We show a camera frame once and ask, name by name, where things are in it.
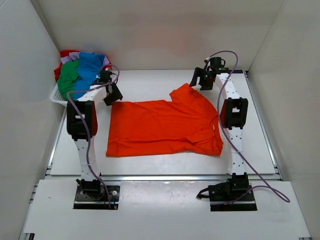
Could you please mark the red t shirt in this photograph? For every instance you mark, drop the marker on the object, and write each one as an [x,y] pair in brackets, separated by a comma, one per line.
[57,71]

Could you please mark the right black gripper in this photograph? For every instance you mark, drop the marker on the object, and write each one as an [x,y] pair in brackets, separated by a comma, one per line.
[197,73]

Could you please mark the green t shirt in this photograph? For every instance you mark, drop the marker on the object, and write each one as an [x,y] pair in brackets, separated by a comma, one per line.
[68,77]

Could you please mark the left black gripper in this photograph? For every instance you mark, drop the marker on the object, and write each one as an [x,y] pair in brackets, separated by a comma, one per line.
[117,96]

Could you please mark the orange t shirt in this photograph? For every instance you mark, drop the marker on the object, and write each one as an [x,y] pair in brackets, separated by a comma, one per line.
[187,123]

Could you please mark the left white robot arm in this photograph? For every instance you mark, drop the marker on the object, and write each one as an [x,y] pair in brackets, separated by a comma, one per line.
[82,126]

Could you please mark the blue t shirt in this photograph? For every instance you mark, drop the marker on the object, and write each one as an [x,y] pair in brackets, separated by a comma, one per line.
[89,64]

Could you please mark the lavender t shirt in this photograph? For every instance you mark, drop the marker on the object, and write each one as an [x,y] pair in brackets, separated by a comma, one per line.
[67,56]

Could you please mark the black label plate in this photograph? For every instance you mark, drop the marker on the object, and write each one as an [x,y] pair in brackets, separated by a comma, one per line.
[238,71]

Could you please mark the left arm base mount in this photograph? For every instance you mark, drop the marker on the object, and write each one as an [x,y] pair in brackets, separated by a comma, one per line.
[91,195]

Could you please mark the white plastic laundry basket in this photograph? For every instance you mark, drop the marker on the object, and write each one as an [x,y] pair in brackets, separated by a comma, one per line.
[58,97]

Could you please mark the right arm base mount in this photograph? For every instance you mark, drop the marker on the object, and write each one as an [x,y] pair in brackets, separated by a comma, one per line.
[225,196]

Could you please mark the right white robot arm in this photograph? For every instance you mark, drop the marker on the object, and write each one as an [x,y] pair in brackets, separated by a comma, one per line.
[232,115]

